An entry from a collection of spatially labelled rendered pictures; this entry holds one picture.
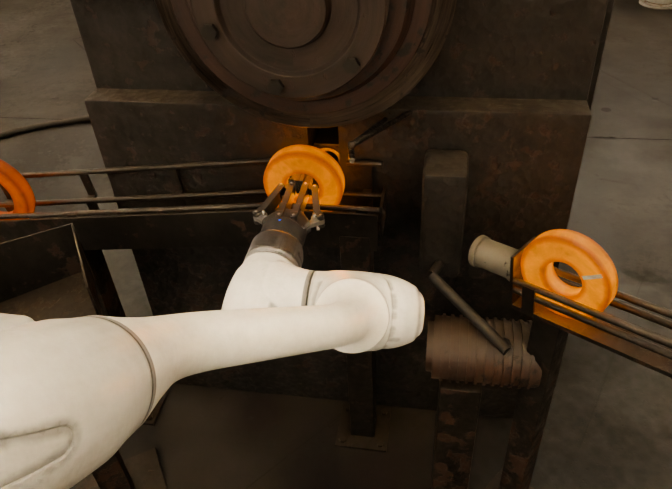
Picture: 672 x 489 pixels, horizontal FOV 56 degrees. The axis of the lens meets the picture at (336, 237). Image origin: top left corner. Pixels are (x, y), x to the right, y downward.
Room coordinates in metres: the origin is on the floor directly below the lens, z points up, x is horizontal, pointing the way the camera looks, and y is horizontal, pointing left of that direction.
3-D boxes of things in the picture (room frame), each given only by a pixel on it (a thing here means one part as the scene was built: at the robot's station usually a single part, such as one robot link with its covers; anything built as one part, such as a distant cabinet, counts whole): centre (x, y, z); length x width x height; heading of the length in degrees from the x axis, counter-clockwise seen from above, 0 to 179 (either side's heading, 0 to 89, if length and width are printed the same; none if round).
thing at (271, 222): (0.85, 0.09, 0.76); 0.09 x 0.08 x 0.07; 168
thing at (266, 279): (0.67, 0.11, 0.75); 0.16 x 0.13 x 0.11; 168
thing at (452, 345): (0.80, -0.27, 0.27); 0.22 x 0.13 x 0.53; 78
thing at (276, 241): (0.78, 0.10, 0.75); 0.09 x 0.06 x 0.09; 78
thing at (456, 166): (0.97, -0.21, 0.68); 0.11 x 0.08 x 0.24; 168
